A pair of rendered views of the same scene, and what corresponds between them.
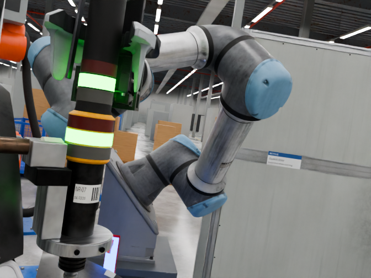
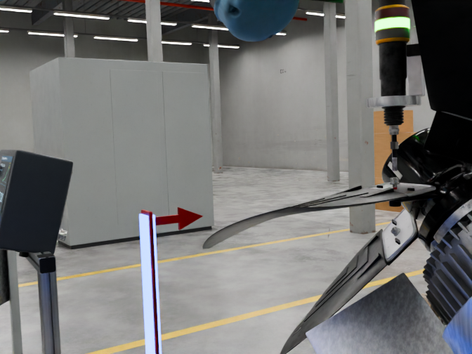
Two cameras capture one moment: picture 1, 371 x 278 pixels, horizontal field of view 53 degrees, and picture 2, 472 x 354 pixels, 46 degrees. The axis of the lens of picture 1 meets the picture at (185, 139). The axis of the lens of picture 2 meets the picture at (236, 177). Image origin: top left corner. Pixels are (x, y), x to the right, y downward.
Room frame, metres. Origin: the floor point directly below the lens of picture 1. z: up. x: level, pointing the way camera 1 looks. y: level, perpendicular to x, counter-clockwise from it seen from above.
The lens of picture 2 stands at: (0.87, 0.65, 1.26)
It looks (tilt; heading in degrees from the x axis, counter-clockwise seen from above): 4 degrees down; 244
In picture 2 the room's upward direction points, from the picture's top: 2 degrees counter-clockwise
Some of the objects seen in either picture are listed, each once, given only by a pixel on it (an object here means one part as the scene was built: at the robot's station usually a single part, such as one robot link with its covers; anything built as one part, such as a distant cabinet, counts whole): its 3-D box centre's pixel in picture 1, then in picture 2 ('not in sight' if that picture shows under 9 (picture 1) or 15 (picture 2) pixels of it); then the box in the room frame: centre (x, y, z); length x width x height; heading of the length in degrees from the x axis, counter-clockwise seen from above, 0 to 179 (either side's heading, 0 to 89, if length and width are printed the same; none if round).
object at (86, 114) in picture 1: (89, 136); (392, 25); (0.35, 0.09, 1.40); 0.04 x 0.04 x 0.05
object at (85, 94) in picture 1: (95, 96); not in sight; (0.35, 0.09, 1.44); 0.03 x 0.03 x 0.01
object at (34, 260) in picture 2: not in sight; (36, 254); (0.74, -0.52, 1.04); 0.24 x 0.03 x 0.03; 93
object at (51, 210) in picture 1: (71, 194); (400, 68); (0.35, 0.10, 1.34); 0.09 x 0.07 x 0.10; 128
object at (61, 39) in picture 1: (62, 49); not in sight; (0.36, 0.13, 1.48); 0.09 x 0.03 x 0.06; 167
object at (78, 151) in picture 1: (87, 150); (392, 35); (0.35, 0.09, 1.39); 0.04 x 0.04 x 0.01
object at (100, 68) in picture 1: (99, 69); not in sight; (0.35, 0.09, 1.47); 0.03 x 0.03 x 0.01
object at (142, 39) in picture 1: (137, 61); not in sight; (0.36, 0.06, 1.48); 0.09 x 0.03 x 0.06; 19
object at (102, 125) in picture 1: (91, 123); (392, 15); (0.35, 0.09, 1.41); 0.04 x 0.04 x 0.01
